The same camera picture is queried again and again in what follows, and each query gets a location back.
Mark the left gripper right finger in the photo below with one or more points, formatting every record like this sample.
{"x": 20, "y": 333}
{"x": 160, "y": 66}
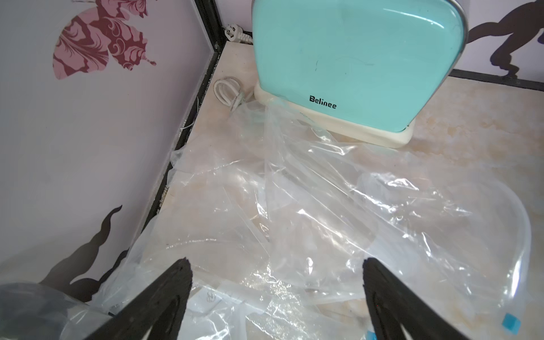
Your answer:
{"x": 396, "y": 312}

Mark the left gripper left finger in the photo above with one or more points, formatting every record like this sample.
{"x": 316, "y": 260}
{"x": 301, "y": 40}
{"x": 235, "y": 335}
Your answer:
{"x": 157, "y": 312}

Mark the blue-zip zip-top bag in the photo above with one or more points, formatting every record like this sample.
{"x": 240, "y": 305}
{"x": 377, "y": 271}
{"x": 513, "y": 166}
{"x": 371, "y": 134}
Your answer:
{"x": 231, "y": 311}

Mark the mint green toaster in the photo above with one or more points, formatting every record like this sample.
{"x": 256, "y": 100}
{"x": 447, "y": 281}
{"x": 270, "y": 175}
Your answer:
{"x": 362, "y": 69}

